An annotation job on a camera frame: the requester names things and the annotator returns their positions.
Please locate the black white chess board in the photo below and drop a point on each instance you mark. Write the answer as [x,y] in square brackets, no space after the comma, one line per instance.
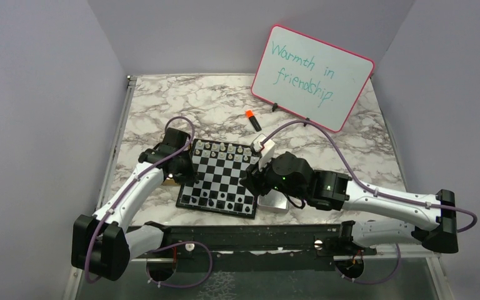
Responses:
[218,175]

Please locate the pink framed whiteboard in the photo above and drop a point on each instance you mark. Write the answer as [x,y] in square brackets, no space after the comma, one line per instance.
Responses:
[310,78]

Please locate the aluminium side rail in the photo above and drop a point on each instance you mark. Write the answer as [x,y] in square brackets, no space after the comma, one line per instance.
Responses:
[104,191]

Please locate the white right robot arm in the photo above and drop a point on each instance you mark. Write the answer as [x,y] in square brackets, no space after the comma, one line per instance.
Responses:
[427,219]

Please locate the black mounting base rail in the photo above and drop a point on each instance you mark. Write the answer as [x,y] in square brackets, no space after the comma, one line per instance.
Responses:
[250,248]

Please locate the orange black highlighter marker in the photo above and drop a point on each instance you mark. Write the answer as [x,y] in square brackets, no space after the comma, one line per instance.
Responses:
[252,119]

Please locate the silver tin lid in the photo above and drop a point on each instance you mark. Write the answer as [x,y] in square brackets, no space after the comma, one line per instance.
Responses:
[273,201]

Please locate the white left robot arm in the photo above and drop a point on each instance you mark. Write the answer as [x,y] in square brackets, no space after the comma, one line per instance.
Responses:
[101,243]

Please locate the gold tin box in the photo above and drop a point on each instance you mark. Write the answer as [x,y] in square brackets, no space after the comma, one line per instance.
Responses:
[169,181]

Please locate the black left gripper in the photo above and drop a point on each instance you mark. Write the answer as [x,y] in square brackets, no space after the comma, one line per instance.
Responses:
[191,175]

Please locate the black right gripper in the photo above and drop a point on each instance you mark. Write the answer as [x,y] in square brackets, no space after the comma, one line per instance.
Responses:
[254,178]

